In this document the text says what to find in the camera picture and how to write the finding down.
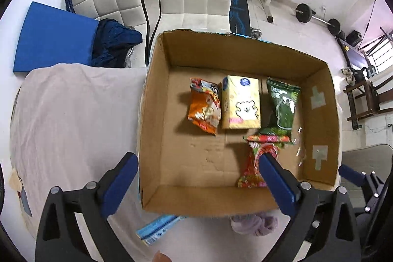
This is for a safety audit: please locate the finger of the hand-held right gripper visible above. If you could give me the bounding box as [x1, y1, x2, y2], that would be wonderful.
[338, 164, 389, 213]

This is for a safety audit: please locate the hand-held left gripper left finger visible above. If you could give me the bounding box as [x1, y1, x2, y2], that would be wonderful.
[35, 152, 139, 262]

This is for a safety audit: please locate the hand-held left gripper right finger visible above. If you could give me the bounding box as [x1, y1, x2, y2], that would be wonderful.
[259, 152, 362, 262]

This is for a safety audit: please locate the red green candy packet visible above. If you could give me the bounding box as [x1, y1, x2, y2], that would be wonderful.
[236, 132, 295, 189]

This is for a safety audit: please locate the cardboard box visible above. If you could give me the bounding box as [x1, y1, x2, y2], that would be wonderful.
[137, 29, 342, 217]

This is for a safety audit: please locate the clear plastic wrapper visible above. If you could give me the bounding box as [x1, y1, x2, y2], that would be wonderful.
[290, 127, 308, 167]

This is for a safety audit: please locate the purple cloth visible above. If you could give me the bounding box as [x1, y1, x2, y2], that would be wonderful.
[230, 213, 278, 236]

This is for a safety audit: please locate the blue white packet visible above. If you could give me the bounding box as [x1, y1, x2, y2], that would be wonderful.
[136, 214, 185, 247]

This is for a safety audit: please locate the wooden stool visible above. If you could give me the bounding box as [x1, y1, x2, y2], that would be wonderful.
[343, 78, 393, 130]

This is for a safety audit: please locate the pale pink tablecloth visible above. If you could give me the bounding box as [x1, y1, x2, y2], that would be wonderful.
[9, 63, 344, 262]

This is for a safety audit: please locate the green snack packet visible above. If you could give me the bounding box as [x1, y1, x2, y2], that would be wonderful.
[261, 77, 301, 132]

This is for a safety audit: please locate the yellow tissue pack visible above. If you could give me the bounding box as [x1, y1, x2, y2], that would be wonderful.
[221, 75, 262, 129]

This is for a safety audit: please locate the orange snack packet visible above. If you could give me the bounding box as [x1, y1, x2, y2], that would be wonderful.
[188, 78, 222, 136]

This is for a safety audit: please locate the dark blue garment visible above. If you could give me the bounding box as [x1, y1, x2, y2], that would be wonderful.
[91, 18, 143, 68]

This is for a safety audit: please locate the blue foam mat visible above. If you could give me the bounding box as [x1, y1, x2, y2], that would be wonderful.
[13, 2, 100, 74]

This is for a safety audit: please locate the short barbell with plates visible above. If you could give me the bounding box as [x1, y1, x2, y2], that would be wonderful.
[295, 3, 342, 35]

